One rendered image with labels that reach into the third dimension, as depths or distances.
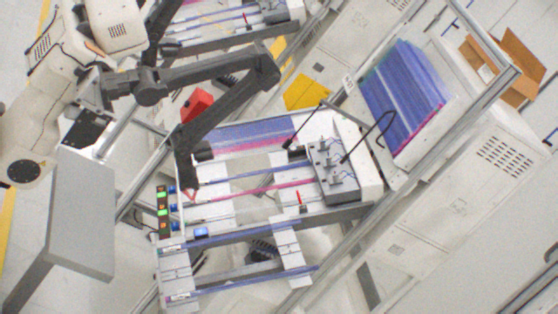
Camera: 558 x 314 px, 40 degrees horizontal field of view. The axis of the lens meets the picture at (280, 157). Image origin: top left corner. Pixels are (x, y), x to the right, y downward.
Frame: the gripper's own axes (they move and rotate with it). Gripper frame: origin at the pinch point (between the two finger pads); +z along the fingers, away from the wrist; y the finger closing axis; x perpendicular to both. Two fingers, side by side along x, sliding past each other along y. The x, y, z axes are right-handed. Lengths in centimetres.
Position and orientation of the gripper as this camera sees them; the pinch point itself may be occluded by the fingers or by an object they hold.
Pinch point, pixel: (192, 198)
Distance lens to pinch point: 263.6
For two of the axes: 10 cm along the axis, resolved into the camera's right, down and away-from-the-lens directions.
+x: -9.8, 1.8, -0.8
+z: 1.0, 8.0, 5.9
